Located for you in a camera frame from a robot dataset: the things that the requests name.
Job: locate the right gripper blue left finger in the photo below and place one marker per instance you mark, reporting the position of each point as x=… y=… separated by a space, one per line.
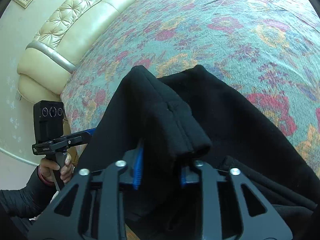
x=91 y=206

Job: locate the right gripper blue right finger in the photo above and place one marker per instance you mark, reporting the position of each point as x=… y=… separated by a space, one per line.
x=230 y=206

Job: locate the black pants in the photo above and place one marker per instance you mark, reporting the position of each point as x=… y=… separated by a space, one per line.
x=188 y=116

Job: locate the left black sleeved forearm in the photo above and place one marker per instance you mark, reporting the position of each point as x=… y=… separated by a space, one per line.
x=30 y=201

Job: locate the left hand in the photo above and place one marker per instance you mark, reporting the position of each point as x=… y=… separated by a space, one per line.
x=47 y=166

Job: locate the cream tufted leather headboard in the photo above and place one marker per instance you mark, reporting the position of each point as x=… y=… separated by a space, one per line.
x=50 y=58

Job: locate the floral bedspread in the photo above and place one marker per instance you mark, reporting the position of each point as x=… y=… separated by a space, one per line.
x=268 y=50

